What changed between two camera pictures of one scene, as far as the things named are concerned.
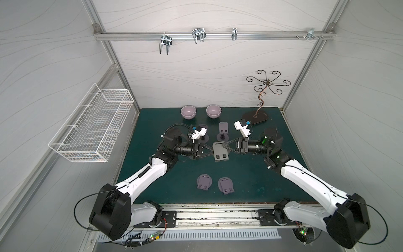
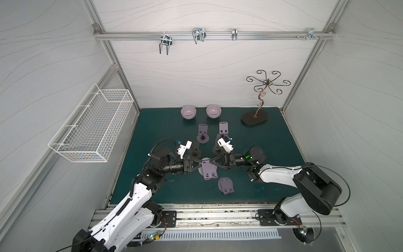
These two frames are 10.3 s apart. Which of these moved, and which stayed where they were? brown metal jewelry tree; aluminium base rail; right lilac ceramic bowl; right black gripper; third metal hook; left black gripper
Moved: left black gripper; right black gripper
Stayed: right lilac ceramic bowl; third metal hook; brown metal jewelry tree; aluminium base rail
